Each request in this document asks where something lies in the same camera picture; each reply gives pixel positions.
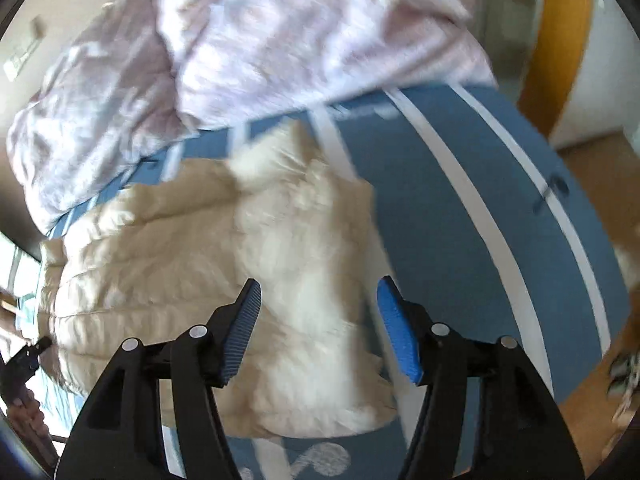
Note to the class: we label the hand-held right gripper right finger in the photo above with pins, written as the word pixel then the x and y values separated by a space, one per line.
pixel 400 340

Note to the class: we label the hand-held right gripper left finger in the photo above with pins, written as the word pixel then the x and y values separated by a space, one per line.
pixel 240 340

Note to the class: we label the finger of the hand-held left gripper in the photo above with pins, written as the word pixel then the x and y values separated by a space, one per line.
pixel 30 352

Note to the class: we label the cream quilted down jacket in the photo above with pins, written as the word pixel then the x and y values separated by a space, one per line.
pixel 150 270

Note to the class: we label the person's left hand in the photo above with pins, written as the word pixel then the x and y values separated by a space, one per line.
pixel 30 420

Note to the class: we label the bed with blue striped sheet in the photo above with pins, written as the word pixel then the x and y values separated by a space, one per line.
pixel 475 210

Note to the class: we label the grey shoe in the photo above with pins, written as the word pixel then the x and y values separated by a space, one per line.
pixel 622 370

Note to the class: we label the purple floral pillow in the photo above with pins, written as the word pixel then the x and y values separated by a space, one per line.
pixel 300 35
pixel 90 110

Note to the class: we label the wooden framed glass door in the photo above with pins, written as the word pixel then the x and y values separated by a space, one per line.
pixel 555 60

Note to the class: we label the white wall socket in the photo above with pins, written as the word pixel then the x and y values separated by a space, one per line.
pixel 15 65

